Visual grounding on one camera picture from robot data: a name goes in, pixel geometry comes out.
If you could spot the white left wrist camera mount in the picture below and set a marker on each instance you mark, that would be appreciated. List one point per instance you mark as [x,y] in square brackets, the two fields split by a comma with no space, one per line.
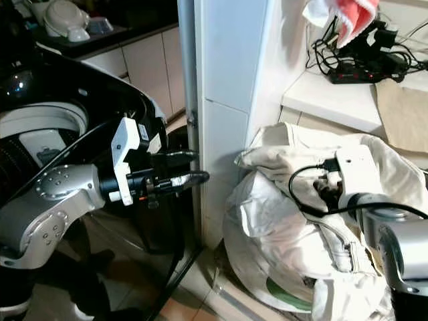
[124,150]

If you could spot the cream cloth jacket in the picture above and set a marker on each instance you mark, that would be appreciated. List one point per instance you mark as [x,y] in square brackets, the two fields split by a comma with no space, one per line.
[267,227]

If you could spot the black power strip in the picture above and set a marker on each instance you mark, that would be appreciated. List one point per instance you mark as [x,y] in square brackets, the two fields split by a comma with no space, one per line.
[361,71]

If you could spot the black top-load washing machine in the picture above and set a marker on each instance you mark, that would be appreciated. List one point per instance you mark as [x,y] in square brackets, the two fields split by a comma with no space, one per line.
[100,93]

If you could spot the black plug adapter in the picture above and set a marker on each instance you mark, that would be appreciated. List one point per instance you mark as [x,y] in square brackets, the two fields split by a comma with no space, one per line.
[386,37]

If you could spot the white shelf board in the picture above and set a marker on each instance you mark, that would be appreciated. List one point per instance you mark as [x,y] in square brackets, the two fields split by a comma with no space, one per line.
[328,100]

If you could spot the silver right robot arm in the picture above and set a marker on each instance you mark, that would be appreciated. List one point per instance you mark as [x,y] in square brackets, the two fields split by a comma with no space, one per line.
[401,247]

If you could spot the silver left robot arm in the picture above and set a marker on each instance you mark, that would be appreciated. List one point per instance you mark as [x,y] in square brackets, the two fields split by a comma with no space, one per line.
[50,214]

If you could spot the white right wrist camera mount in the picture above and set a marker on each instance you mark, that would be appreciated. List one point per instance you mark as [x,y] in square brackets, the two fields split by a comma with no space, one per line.
[361,174]

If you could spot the small clear blue container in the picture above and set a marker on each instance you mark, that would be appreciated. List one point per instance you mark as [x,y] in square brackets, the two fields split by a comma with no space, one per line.
[100,26]

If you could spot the red and white cloth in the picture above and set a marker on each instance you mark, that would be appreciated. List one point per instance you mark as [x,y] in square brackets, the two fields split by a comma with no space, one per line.
[351,17]

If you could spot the white kitchen counter cabinet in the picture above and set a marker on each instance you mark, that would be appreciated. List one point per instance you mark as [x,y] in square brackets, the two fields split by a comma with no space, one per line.
[147,63]

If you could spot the white tall cabinet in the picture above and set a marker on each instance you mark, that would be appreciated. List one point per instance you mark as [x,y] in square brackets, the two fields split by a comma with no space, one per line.
[234,67]

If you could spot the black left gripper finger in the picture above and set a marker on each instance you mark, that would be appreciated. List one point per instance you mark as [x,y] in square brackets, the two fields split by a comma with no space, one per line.
[186,182]
[175,160]

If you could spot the brown paper sheet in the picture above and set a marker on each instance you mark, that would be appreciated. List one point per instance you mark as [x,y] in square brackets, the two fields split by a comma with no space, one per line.
[404,114]

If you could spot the green round item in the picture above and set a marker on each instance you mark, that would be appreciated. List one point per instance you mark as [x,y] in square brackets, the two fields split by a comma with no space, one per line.
[286,296]

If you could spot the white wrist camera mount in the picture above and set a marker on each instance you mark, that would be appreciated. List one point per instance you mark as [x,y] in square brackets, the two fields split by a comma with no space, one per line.
[361,174]
[124,150]

